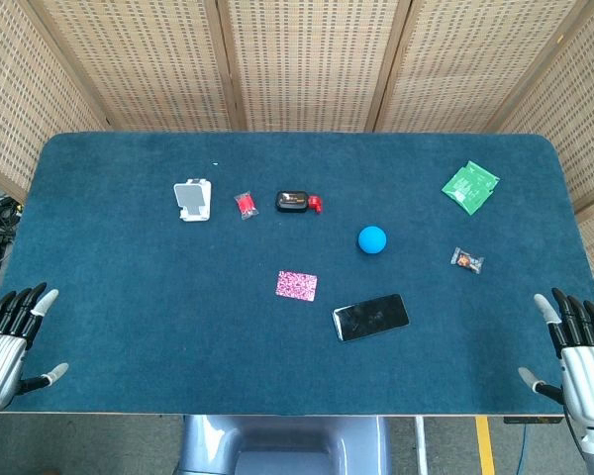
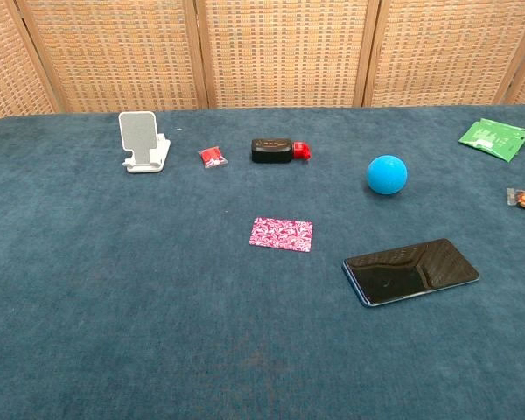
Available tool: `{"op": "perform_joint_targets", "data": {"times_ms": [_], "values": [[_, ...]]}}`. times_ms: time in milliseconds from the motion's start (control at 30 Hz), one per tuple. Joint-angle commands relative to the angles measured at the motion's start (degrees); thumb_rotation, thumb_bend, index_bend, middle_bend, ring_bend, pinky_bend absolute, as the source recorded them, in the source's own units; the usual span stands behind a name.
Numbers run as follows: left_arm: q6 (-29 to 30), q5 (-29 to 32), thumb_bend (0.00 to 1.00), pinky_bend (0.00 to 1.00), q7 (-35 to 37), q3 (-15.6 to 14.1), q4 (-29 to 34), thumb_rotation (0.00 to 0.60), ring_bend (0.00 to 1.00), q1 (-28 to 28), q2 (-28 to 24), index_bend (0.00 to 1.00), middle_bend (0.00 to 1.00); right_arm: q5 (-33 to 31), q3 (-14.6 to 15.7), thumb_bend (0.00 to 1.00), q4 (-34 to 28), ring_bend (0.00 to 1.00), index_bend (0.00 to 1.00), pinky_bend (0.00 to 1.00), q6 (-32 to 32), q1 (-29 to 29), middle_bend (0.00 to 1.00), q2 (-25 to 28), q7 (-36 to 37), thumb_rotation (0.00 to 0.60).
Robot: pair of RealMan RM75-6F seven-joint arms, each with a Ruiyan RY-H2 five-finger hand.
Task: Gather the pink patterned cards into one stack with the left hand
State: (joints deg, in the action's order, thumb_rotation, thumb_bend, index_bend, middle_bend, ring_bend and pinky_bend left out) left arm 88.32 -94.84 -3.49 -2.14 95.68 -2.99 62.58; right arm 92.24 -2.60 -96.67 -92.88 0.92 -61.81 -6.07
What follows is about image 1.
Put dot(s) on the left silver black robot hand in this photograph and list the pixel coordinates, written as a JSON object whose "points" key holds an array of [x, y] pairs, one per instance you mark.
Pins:
{"points": [[0, 356]]}

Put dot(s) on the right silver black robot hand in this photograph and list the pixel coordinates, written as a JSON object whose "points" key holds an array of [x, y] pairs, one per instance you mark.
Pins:
{"points": [[589, 376]]}

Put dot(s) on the pink patterned card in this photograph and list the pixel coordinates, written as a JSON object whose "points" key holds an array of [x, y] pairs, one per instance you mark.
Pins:
{"points": [[297, 285]]}

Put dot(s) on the black table edge plate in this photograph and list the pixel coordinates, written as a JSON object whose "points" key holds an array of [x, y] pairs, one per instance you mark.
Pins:
{"points": [[532, 420]]}

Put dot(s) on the small clear candy wrapper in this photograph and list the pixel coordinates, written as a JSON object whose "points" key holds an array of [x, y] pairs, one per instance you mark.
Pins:
{"points": [[467, 259]]}

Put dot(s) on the blue carpet table cover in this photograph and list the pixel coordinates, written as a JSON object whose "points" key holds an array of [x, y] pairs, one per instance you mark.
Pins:
{"points": [[178, 346]]}

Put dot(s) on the white table leg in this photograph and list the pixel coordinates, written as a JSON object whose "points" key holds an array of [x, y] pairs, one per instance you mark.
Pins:
{"points": [[421, 445]]}

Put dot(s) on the green foil packet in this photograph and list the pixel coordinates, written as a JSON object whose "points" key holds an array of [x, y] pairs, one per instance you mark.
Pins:
{"points": [[467, 188]]}

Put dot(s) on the black smartphone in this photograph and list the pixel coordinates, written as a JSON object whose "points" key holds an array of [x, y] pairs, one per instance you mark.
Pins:
{"points": [[371, 316]]}

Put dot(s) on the white phone stand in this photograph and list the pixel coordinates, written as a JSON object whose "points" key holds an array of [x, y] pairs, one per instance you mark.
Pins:
{"points": [[193, 198]]}

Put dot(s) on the blue ball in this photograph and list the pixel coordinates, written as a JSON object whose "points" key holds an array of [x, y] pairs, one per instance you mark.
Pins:
{"points": [[372, 240]]}

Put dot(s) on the small red candy packet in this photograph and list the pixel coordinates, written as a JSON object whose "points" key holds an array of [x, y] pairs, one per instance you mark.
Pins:
{"points": [[246, 205]]}

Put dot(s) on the blue-grey robot torso base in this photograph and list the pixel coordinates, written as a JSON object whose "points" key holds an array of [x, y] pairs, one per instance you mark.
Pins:
{"points": [[287, 445]]}

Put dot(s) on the black case with red clip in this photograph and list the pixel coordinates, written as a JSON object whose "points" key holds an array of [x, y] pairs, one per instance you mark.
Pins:
{"points": [[292, 201]]}

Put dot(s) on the woven bamboo folding screen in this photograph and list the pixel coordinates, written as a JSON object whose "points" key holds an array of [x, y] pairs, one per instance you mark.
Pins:
{"points": [[302, 59]]}

